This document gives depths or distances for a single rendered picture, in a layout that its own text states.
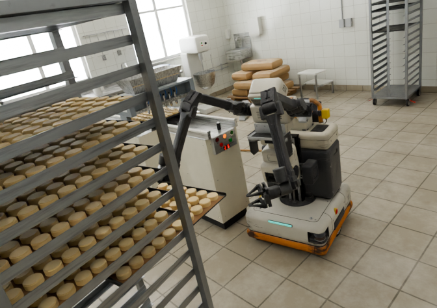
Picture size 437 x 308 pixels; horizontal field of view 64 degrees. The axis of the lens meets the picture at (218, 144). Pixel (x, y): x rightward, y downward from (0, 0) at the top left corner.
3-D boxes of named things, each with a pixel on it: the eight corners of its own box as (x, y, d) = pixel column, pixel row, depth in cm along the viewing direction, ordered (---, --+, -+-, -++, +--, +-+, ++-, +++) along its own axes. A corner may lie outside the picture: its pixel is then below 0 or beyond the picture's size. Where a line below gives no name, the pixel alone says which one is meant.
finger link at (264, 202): (251, 213, 156) (270, 206, 156) (248, 201, 152) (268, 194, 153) (247, 205, 162) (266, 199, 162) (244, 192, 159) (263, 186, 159)
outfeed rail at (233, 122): (119, 109, 423) (118, 104, 420) (121, 108, 424) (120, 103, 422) (235, 127, 276) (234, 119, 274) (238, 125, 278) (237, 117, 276)
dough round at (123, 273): (114, 275, 118) (112, 271, 117) (127, 268, 120) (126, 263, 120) (121, 282, 114) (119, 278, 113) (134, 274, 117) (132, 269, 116)
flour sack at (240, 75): (247, 81, 650) (246, 73, 644) (231, 80, 680) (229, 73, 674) (270, 71, 693) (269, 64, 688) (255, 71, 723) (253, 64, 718)
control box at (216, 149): (212, 154, 269) (209, 138, 264) (234, 143, 283) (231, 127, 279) (216, 154, 267) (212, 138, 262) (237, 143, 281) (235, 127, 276)
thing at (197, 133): (97, 117, 406) (95, 111, 403) (99, 116, 407) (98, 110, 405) (209, 140, 259) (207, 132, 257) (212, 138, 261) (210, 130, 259)
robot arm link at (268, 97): (272, 82, 166) (254, 89, 171) (279, 108, 163) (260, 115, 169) (304, 98, 203) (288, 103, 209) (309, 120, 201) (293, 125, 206)
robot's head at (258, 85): (261, 89, 234) (251, 77, 223) (290, 88, 221) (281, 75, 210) (255, 108, 230) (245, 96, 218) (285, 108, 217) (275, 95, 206)
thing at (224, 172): (176, 209, 342) (153, 123, 310) (202, 193, 362) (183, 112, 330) (225, 232, 290) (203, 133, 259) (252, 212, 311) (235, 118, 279)
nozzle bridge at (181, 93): (119, 132, 324) (108, 97, 312) (180, 108, 367) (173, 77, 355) (137, 137, 300) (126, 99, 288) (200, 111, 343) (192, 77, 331)
